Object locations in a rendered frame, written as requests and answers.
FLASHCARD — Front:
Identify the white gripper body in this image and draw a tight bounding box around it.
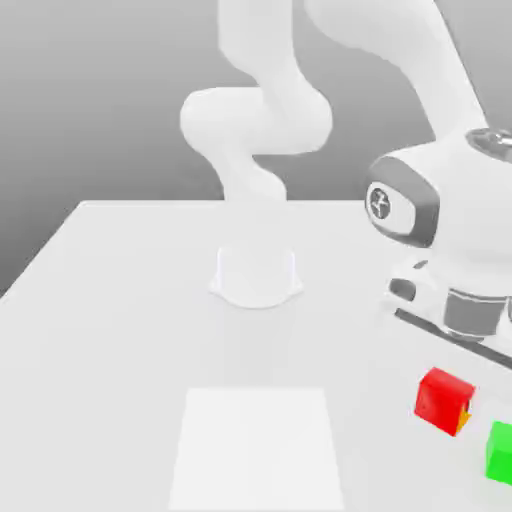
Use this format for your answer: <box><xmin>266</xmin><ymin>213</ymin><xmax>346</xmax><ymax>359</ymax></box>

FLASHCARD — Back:
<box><xmin>384</xmin><ymin>302</ymin><xmax>512</xmax><ymax>395</ymax></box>

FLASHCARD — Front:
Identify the small red cube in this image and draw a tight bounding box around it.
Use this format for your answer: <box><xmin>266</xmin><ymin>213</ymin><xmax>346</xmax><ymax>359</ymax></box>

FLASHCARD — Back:
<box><xmin>413</xmin><ymin>366</ymin><xmax>477</xmax><ymax>438</ymax></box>

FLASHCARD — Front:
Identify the small green cube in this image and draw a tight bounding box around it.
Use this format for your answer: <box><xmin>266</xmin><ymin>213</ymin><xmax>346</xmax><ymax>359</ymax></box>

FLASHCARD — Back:
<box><xmin>484</xmin><ymin>420</ymin><xmax>512</xmax><ymax>487</ymax></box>

